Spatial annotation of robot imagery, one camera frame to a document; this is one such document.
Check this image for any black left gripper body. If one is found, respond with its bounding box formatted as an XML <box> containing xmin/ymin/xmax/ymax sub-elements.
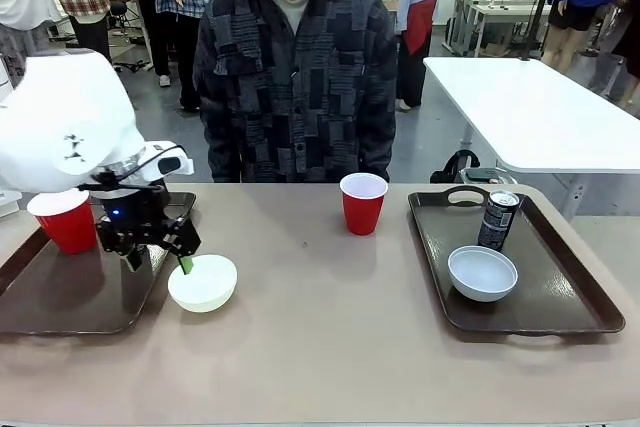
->
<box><xmin>92</xmin><ymin>186</ymin><xmax>171</xmax><ymax>249</ymax></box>

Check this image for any cream white bowl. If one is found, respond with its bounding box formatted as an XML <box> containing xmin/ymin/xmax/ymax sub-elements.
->
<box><xmin>167</xmin><ymin>254</ymin><xmax>239</xmax><ymax>314</ymax></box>

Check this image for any red plastic cup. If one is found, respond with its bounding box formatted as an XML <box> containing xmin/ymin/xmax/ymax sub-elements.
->
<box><xmin>339</xmin><ymin>173</ymin><xmax>389</xmax><ymax>237</ymax></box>
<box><xmin>26</xmin><ymin>190</ymin><xmax>99</xmax><ymax>255</ymax></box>

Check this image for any grey white bowl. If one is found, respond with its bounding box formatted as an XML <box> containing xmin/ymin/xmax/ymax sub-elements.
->
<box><xmin>447</xmin><ymin>245</ymin><xmax>519</xmax><ymax>304</ymax></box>

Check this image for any black can with lime mark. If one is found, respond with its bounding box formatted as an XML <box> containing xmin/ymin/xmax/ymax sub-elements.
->
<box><xmin>477</xmin><ymin>189</ymin><xmax>521</xmax><ymax>253</ymax></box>

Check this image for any brown plastic tray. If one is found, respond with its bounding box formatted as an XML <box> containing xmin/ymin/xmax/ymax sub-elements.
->
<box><xmin>0</xmin><ymin>191</ymin><xmax>197</xmax><ymax>336</ymax></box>
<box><xmin>407</xmin><ymin>185</ymin><xmax>627</xmax><ymax>337</ymax></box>

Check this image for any black stool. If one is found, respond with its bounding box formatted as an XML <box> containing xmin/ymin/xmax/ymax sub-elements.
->
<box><xmin>110</xmin><ymin>0</ymin><xmax>154</xmax><ymax>73</ymax></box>

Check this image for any person in dark patchwork shirt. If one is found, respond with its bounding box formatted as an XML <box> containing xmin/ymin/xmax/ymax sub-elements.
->
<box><xmin>192</xmin><ymin>0</ymin><xmax>400</xmax><ymax>184</ymax></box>

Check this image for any black chair back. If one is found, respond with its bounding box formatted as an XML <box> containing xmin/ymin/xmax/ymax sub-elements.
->
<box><xmin>429</xmin><ymin>150</ymin><xmax>482</xmax><ymax>184</ymax></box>

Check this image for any large white table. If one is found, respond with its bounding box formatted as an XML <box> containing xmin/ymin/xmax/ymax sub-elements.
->
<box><xmin>422</xmin><ymin>56</ymin><xmax>640</xmax><ymax>222</ymax></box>

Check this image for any white background desk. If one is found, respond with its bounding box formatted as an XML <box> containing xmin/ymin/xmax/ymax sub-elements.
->
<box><xmin>444</xmin><ymin>0</ymin><xmax>554</xmax><ymax>56</ymax></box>

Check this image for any black vertical pole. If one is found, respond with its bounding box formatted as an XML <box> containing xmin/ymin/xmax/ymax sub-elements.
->
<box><xmin>519</xmin><ymin>0</ymin><xmax>559</xmax><ymax>62</ymax></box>

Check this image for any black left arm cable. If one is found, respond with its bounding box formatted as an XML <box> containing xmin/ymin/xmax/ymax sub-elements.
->
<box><xmin>74</xmin><ymin>144</ymin><xmax>180</xmax><ymax>193</ymax></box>

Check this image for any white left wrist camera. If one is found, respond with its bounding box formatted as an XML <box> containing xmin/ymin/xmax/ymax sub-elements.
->
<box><xmin>142</xmin><ymin>140</ymin><xmax>195</xmax><ymax>182</ymax></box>

